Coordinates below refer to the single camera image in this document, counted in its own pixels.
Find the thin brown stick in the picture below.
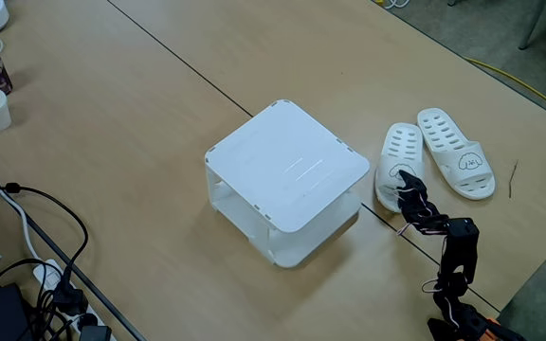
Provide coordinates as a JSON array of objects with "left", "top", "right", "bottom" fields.
[{"left": 508, "top": 159, "right": 519, "bottom": 200}]

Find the yellow cable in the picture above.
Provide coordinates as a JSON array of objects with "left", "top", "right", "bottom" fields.
[{"left": 464, "top": 56, "right": 546, "bottom": 127}]

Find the black power brick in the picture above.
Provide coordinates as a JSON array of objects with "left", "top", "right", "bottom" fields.
[{"left": 0, "top": 282, "right": 33, "bottom": 341}]

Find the white power strip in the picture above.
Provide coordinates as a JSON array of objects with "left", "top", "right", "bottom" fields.
[{"left": 32, "top": 259, "right": 118, "bottom": 341}]

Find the black cable with connector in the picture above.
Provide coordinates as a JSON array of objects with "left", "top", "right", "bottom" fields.
[{"left": 0, "top": 174, "right": 90, "bottom": 297}]

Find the white two-tier shoe rack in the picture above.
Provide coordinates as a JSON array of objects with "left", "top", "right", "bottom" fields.
[{"left": 204, "top": 99, "right": 372, "bottom": 270}]

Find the black power plug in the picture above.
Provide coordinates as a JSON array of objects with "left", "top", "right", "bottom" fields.
[
  {"left": 77, "top": 312, "right": 113, "bottom": 341},
  {"left": 52, "top": 267, "right": 89, "bottom": 317}
]

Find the white slipper with dog print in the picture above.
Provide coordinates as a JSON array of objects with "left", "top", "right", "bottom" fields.
[
  {"left": 416, "top": 107, "right": 497, "bottom": 201},
  {"left": 373, "top": 121, "right": 426, "bottom": 213}
]

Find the white power strip cable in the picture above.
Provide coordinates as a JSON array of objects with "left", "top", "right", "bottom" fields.
[{"left": 0, "top": 153, "right": 42, "bottom": 262}]

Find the grey chair leg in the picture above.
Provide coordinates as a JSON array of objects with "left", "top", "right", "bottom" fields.
[{"left": 518, "top": 0, "right": 546, "bottom": 51}]

